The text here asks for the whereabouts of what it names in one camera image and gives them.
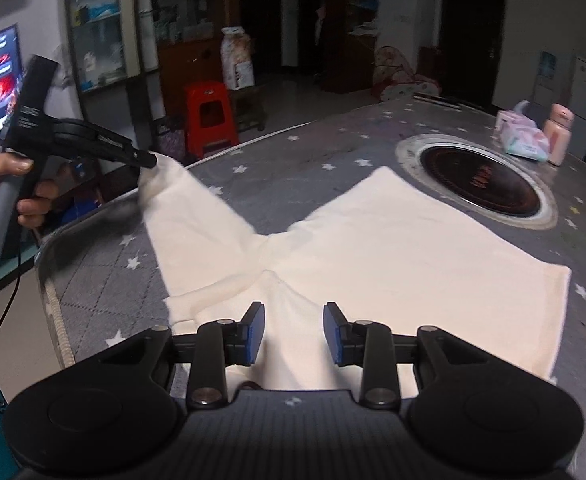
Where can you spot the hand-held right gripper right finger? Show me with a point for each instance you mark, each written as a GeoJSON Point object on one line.
{"type": "Point", "coordinates": [330, 332]}

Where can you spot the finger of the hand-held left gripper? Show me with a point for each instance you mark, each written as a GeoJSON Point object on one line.
{"type": "Point", "coordinates": [138, 156]}

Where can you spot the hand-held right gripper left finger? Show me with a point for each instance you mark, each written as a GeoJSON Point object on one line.
{"type": "Point", "coordinates": [257, 332]}

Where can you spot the cream pants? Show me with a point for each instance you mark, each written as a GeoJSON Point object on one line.
{"type": "Point", "coordinates": [373, 250]}

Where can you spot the person's left hand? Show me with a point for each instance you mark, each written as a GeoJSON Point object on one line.
{"type": "Point", "coordinates": [3, 165]}

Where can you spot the purple patterned bin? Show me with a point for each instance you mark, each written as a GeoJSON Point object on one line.
{"type": "Point", "coordinates": [170, 145]}

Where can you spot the red plastic stool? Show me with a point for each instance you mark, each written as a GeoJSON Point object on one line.
{"type": "Point", "coordinates": [208, 95]}

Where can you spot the glass-door display cabinet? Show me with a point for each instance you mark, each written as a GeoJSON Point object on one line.
{"type": "Point", "coordinates": [183, 65]}

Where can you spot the small wooden stool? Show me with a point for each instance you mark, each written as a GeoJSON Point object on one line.
{"type": "Point", "coordinates": [248, 105]}

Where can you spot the white printed feed bag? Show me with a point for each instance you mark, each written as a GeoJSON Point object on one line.
{"type": "Point", "coordinates": [238, 60]}

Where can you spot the grey star-print table cover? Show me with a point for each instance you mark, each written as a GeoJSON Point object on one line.
{"type": "Point", "coordinates": [298, 160]}

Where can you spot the round black induction cooker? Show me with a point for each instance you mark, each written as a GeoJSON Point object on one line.
{"type": "Point", "coordinates": [478, 180]}

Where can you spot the dark wooden shelf cabinet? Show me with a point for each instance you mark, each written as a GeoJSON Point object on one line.
{"type": "Point", "coordinates": [358, 60]}

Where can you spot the polka-dot play tent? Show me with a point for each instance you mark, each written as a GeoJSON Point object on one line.
{"type": "Point", "coordinates": [398, 80]}

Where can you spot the wet wipes packet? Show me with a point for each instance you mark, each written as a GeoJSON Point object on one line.
{"type": "Point", "coordinates": [525, 140]}

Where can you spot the pink bottle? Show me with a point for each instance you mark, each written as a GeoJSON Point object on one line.
{"type": "Point", "coordinates": [558, 135]}

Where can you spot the dark wooden door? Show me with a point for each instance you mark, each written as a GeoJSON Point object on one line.
{"type": "Point", "coordinates": [470, 35]}

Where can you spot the water dispenser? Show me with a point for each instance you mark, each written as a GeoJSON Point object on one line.
{"type": "Point", "coordinates": [545, 80]}

